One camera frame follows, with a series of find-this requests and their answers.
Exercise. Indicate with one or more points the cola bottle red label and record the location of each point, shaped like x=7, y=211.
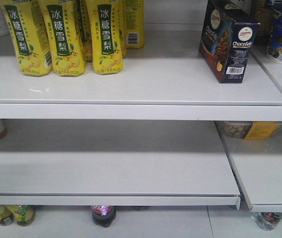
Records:
x=103, y=215

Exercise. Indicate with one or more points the yellow tea bottle lower shelf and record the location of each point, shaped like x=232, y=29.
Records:
x=23, y=215

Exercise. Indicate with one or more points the yellow pear drink bottle rear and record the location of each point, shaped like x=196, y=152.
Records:
x=134, y=23

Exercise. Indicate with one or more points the clear cookie tray yellow band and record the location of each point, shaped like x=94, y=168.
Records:
x=249, y=129

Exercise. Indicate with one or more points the yellow pear drink bottle right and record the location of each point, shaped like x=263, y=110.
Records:
x=105, y=31

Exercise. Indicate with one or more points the yellow pear drink bottle left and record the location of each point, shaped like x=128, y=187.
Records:
x=29, y=37

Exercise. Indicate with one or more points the yellow pear drink bottle middle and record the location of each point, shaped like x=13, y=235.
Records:
x=60, y=18

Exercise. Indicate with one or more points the white store shelving unit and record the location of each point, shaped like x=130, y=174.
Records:
x=143, y=141

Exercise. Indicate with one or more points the yellow pear drink bottle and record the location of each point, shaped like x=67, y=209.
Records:
x=134, y=23
x=29, y=37
x=105, y=31
x=60, y=18

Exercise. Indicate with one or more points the clear water bottle red label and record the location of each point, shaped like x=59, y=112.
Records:
x=268, y=220

